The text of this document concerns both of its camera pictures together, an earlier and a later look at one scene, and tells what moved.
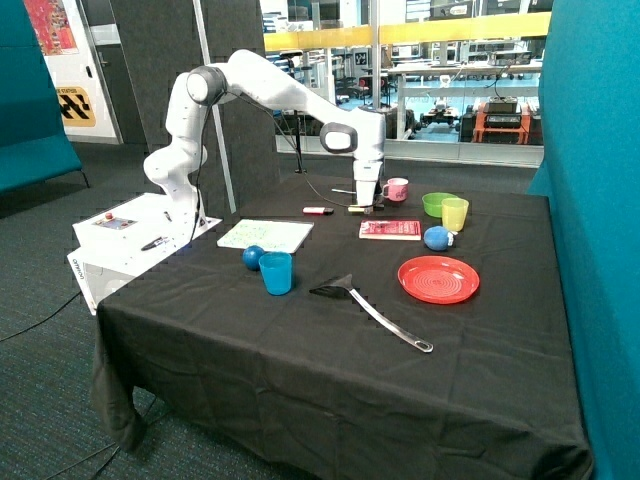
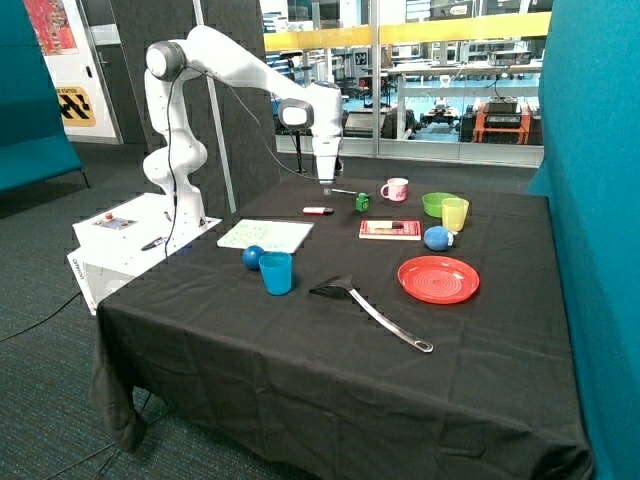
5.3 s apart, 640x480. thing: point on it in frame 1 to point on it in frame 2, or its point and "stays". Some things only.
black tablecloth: x=299 y=336 stays
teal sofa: x=34 y=145 stays
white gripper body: x=366 y=174 to x=326 y=150
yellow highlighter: x=365 y=210 to x=383 y=224
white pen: x=350 y=192 stays
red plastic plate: x=438 y=279 stays
